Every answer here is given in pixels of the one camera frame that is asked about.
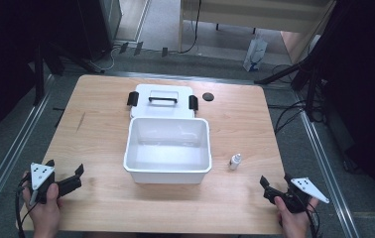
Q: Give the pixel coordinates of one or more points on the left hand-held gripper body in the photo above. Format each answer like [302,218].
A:
[40,174]

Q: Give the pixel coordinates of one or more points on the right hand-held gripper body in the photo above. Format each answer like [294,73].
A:
[303,191]

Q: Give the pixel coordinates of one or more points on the small white dropper bottle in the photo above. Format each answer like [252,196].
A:
[235,162]

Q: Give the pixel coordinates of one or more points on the white plastic storage box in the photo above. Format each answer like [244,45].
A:
[168,148]

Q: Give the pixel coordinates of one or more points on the person's right hand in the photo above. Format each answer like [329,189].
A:
[293,223]

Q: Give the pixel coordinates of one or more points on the person's left hand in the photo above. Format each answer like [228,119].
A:
[45,214]

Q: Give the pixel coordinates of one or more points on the black metal stand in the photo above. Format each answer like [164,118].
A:
[39,76]
[311,76]

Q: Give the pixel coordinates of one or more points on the black round table grommet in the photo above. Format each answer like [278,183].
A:
[208,96]

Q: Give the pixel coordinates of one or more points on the white paper bag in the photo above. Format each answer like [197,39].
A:
[255,54]

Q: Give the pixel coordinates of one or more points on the dark glass cabinet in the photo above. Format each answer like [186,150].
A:
[104,26]

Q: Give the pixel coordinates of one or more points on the light wooden cabinet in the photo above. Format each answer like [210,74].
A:
[258,13]

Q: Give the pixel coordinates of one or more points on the metal floor rail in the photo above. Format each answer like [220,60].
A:
[10,155]
[327,178]
[182,77]

